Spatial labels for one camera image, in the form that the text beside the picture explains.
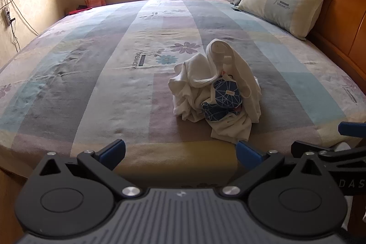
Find pale printed pillow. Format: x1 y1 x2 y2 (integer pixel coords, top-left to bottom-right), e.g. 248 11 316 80
237 0 329 40

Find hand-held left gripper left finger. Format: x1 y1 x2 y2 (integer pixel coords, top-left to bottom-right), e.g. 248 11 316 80
32 139 142 200

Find white power strip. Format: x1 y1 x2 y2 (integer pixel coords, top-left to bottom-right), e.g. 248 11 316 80
3 7 12 28

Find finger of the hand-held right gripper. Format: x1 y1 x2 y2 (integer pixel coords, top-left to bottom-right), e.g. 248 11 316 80
338 122 366 138
291 140 366 166

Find black wall cables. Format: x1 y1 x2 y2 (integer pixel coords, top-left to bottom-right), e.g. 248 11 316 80
0 0 39 51

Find pastel patchwork bed sheet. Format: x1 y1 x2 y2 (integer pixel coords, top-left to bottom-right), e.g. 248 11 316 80
0 0 366 184

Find white sweatshirt with bear print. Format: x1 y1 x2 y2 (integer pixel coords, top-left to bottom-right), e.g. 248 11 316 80
168 39 262 144

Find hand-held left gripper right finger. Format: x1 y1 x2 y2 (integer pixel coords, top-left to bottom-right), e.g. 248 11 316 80
219 140 329 200

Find red cloth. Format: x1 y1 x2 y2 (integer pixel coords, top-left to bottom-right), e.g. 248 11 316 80
69 5 93 16

